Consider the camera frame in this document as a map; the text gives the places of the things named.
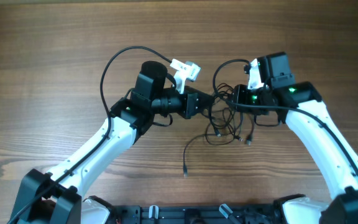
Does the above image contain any left camera cable black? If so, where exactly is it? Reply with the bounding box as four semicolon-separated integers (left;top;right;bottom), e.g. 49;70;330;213
7;45;173;224

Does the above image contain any right camera cable black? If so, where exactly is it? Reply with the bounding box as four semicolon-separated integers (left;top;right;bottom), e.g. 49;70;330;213
212;58;358;218

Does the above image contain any black micro USB cable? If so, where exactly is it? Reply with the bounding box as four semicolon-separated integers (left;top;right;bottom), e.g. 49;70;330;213
182;93;244;178

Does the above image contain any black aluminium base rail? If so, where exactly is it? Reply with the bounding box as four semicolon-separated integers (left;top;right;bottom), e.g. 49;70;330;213
107;203;287;224

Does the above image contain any camera cable black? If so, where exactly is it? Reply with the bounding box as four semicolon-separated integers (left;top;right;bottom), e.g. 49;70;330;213
212;58;358;218
7;45;173;224

